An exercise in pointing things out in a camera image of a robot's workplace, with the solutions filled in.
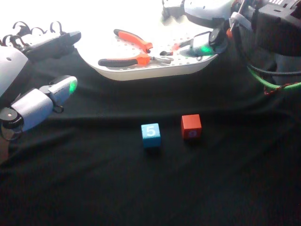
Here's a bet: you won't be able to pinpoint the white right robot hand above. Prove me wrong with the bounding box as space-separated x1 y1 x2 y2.
161 0 236 58

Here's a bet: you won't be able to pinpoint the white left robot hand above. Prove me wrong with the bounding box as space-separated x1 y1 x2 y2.
0 21 82 141

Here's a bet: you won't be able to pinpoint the orange and black utility knife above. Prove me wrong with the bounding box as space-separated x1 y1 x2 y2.
159 39 195 57

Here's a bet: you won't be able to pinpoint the orange and black pliers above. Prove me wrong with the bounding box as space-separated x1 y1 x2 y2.
97 29 174 68

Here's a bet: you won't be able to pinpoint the red number cube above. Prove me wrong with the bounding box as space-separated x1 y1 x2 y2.
180 114 202 140

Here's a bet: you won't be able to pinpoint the blue number cube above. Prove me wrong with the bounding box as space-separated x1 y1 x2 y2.
140 122 162 148

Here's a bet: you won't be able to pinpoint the black table cloth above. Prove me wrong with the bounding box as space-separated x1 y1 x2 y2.
0 44 301 226

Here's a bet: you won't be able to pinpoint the black cable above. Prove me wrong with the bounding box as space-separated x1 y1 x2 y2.
246 62 301 77

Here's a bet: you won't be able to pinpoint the green cable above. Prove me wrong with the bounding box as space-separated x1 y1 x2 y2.
246 67 301 94

